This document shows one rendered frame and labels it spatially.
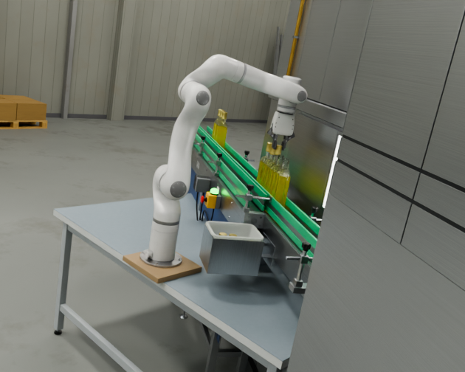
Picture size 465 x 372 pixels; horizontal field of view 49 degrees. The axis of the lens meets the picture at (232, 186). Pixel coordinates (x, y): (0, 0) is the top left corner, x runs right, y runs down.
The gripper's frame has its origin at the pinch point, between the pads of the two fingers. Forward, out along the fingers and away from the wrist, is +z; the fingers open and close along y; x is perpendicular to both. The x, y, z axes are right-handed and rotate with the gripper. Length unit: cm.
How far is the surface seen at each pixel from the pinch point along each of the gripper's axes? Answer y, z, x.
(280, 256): 5, 38, 41
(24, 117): 187, 115, -616
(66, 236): 91, 73, -49
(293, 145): -11.9, 1.3, -11.6
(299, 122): -11.9, -10.7, -10.4
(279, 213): 3.3, 24.9, 25.6
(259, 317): 13, 60, 52
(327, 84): -15.1, -31.0, 4.9
